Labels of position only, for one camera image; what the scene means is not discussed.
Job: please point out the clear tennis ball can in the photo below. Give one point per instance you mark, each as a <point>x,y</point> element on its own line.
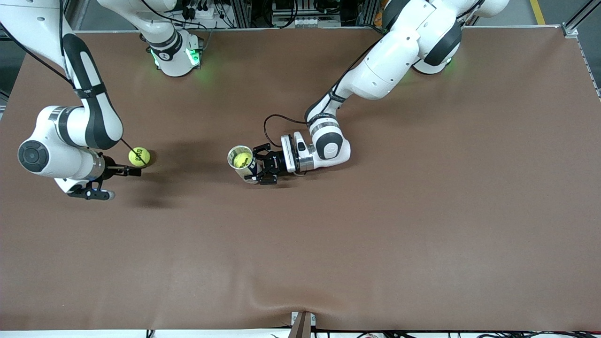
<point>237,151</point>

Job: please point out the Roland Garros print tennis ball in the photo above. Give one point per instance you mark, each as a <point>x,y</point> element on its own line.
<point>141,154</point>

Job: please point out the Wilson print tennis ball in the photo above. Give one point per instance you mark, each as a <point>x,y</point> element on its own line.
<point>242,160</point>

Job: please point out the brown table cover sheet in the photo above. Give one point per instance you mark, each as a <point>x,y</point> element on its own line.
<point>300,258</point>

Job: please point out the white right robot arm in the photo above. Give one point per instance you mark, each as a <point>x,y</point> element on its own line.
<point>94,117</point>

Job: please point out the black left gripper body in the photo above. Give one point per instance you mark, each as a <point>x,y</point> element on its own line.
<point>274,164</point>

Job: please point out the metal table corner bracket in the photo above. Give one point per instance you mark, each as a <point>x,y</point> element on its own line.
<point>570,30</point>

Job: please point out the white power strip with plugs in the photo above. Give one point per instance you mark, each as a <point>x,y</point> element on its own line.
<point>199,11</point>

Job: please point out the orange bags pile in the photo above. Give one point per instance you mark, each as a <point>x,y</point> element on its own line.
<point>378,19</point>

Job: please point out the white terminal block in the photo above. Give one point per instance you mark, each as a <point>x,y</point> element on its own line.
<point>307,21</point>

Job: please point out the aluminium frame profile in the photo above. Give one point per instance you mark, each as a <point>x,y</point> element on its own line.
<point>584,14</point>

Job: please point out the aluminium frame post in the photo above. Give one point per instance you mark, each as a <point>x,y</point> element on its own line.
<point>240,11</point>

